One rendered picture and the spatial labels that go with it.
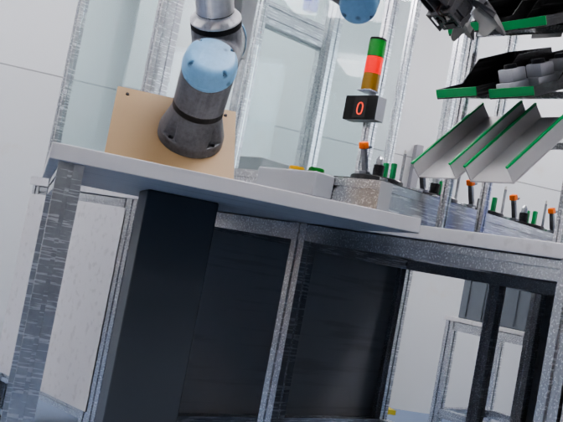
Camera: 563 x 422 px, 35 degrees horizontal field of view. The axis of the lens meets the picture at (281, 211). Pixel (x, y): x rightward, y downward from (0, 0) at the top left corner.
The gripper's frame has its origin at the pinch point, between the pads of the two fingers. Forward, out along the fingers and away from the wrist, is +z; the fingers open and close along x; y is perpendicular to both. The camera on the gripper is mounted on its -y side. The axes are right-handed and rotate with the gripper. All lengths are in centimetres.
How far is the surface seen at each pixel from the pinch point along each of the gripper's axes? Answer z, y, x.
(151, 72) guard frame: -18, 17, -119
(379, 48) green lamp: 14, -15, -61
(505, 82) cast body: 13.4, 3.0, -2.5
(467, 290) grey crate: 185, -24, -162
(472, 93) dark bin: 11.9, 7.1, -9.1
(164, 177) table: -43, 72, -3
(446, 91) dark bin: 11.2, 6.5, -17.7
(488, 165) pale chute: 23.6, 19.2, -5.7
